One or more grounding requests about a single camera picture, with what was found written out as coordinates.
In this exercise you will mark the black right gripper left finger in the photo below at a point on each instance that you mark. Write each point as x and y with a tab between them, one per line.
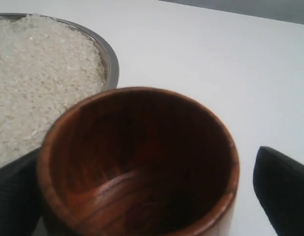
20	208

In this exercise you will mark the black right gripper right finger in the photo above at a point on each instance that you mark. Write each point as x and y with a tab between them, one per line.
278	183

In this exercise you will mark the brown wooden cup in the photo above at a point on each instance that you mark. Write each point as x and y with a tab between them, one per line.
138	162

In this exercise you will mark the rice in steel tray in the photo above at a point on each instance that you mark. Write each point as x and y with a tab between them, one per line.
25	118

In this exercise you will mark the round steel tray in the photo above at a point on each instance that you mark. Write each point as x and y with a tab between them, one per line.
112	64

